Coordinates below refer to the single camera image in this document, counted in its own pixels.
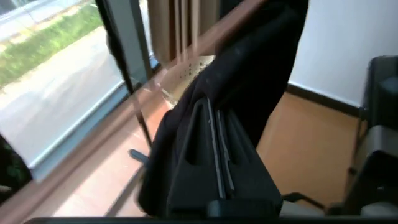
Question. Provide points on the white laundry basket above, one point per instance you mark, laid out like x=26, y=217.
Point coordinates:
x=189, y=70

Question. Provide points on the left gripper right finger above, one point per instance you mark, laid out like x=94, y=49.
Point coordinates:
x=248, y=180

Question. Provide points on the beige curtain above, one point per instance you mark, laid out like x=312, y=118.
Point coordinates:
x=161, y=28

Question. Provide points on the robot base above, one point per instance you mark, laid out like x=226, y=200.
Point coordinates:
x=382, y=93

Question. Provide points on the black clothes rack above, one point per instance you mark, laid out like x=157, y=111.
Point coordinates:
x=113, y=43

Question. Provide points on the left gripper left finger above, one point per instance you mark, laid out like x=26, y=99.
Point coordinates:
x=192, y=180

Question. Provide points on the window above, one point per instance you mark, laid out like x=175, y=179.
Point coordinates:
x=129, y=31

